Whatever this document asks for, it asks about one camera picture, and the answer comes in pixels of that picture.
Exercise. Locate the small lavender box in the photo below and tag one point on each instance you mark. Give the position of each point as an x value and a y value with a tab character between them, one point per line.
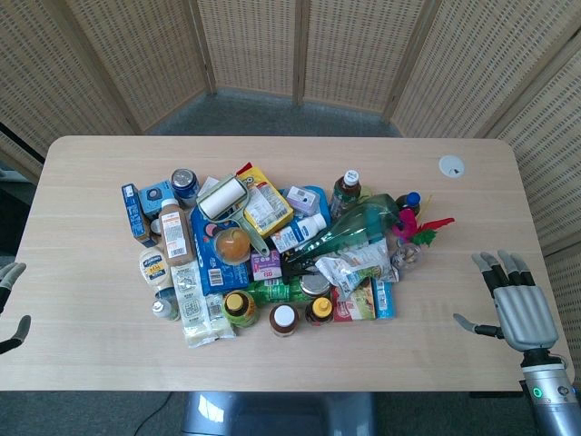
303	198

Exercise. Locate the white noodle packet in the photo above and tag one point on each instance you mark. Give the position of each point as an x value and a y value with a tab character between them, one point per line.
195	309

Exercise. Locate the brown milk tea bottle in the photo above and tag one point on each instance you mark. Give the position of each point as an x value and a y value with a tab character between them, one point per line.
174	234

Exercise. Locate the green tea bottle yellow cap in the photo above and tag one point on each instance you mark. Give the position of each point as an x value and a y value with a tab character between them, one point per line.
240	309

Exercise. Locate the red green snack box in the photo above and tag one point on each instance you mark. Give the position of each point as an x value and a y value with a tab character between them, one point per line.
356	305

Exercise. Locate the brown jar white lid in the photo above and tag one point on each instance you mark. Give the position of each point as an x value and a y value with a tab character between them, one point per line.
284	320

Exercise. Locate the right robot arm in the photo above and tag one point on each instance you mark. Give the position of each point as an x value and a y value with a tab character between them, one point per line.
553	395

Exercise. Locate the brown bottle yellow cap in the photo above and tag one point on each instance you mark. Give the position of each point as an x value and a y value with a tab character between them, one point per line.
318	311

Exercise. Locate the feather shuttlecock toy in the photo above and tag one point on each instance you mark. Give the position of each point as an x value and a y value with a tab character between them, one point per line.
420	231

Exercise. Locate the glass jar metal lid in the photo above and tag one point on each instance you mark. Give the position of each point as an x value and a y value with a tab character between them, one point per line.
315	284

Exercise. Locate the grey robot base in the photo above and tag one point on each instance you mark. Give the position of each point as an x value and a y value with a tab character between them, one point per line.
279	414

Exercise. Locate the blue flat package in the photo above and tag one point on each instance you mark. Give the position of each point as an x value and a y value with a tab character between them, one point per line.
313	204

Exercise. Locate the clear nut jar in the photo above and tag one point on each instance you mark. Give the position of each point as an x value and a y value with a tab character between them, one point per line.
407	259

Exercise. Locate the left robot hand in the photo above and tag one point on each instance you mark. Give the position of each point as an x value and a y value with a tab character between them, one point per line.
10	277

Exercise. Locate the woven folding screen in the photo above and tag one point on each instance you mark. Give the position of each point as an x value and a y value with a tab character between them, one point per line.
290	59

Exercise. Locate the mayonnaise squeeze bottle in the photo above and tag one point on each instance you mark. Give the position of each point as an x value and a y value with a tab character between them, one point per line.
153	269

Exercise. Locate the small clear water bottle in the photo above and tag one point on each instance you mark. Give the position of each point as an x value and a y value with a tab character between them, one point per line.
165	305

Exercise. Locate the green plastic bottle large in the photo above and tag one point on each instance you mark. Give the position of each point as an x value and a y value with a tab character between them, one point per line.
349	231

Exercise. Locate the blue Oreo cookie box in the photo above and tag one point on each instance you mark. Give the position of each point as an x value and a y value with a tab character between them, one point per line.
206	263

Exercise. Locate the blue slim packet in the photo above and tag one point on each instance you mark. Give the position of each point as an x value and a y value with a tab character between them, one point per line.
384	297

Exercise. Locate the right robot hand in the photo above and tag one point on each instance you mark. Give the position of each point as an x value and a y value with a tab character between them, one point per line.
522	313

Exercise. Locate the yellow snack packet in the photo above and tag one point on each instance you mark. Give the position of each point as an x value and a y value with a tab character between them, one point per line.
265	204

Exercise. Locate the tall blue carton box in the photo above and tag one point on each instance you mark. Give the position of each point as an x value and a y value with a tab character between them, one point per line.
134	211

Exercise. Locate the crumpled silver snack bag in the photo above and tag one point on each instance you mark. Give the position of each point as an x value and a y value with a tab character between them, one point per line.
358	268

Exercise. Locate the dark tea bottle white cap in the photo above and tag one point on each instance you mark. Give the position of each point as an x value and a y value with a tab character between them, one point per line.
345	193

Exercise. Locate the green Sprite bottle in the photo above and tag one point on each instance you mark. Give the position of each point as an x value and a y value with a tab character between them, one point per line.
277	290

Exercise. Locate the blue pull-tab can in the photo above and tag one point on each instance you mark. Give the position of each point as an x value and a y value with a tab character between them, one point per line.
184	186

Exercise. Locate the orange jelly cup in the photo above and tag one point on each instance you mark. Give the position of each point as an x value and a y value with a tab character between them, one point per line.
233	245

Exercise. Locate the dark bottle blue cap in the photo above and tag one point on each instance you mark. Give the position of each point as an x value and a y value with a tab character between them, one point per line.
410	202

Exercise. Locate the light blue square box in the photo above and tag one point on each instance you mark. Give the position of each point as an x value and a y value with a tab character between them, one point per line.
154	200

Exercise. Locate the white lotion bottle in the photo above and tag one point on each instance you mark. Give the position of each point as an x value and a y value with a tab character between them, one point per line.
297	234

